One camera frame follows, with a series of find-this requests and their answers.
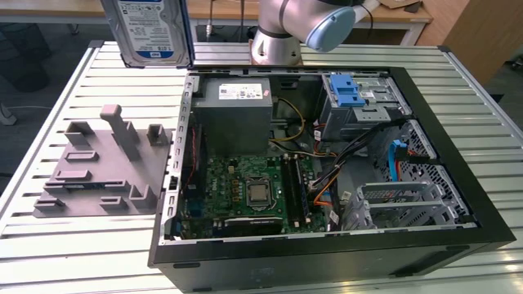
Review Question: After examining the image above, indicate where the black RAM slot bank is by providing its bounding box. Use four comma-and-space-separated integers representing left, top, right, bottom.
281, 154, 311, 224

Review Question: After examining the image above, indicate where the metal disk bay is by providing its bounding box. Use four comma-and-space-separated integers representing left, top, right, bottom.
340, 180, 469, 230

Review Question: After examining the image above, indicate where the silver CPU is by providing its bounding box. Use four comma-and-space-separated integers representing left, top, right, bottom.
247, 184, 273, 205

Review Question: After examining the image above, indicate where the blue data wire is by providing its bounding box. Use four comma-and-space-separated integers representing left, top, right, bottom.
389, 139, 409, 184

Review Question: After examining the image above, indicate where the brown cardboard piece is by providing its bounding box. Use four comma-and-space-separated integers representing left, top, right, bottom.
377, 0, 421, 13

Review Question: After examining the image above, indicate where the black open PC case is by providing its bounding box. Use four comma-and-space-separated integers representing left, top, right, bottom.
147, 64, 516, 293

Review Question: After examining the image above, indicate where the hard disk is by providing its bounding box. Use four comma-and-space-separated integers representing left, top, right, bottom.
100, 0, 195, 69

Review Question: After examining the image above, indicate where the grey stand foot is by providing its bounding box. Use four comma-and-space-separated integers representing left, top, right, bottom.
0, 102, 17, 126

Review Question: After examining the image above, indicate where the black round bin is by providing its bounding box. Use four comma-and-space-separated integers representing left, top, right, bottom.
0, 23, 52, 92

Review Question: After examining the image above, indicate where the blue plastic drive latch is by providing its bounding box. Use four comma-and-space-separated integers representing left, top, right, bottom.
329, 73, 364, 107

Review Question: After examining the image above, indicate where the green motherboard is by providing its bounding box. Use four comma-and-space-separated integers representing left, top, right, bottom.
181, 154, 328, 238

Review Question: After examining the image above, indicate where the black graphics card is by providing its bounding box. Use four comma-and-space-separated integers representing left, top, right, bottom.
212, 216, 284, 237

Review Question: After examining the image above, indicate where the grey power supply unit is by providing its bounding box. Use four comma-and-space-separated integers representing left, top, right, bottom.
191, 77, 273, 157

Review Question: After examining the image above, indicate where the black cable bundle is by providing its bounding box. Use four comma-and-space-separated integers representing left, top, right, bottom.
309, 121, 404, 190

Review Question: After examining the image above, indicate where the metal optical drive cage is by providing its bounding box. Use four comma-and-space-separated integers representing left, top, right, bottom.
317, 73, 412, 141

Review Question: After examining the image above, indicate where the yellow and black power cable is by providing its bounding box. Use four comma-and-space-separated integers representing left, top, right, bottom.
269, 97, 307, 143

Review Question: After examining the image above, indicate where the wooden desk with white frame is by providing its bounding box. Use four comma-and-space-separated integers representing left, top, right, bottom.
0, 0, 433, 47

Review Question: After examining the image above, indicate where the grey parts rack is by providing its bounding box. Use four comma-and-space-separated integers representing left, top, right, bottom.
32, 103, 172, 219

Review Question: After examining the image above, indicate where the orange red wire bundle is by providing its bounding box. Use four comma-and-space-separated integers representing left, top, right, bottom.
312, 171, 343, 209

